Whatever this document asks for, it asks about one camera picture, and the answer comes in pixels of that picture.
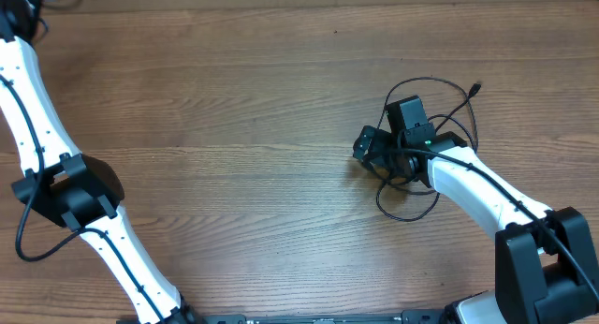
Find black usb cable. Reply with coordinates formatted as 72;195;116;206
358;76;484;223

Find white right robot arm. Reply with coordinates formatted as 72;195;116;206
353;96;598;323

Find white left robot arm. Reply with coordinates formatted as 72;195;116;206
1;0;199;323

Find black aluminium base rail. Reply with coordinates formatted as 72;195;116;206
116;308;450;324

